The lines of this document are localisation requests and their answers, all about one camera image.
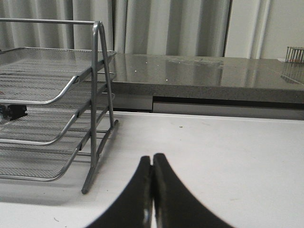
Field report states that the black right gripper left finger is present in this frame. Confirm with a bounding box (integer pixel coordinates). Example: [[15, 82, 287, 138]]
[[88, 156, 152, 228]]

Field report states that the grey stone counter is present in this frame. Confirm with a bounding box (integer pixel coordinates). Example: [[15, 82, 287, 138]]
[[111, 54, 304, 120]]

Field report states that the silver mesh tray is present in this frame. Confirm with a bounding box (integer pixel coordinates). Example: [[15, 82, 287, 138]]
[[0, 123, 105, 182], [0, 92, 91, 145], [0, 47, 105, 105]]

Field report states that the red emergency stop button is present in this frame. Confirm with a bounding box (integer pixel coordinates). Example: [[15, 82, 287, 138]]
[[0, 104, 28, 121]]

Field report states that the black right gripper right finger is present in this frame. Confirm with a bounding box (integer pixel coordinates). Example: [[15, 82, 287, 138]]
[[153, 153, 231, 228]]

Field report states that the small wire basket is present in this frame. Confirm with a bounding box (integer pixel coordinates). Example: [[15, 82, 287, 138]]
[[285, 47, 304, 64]]

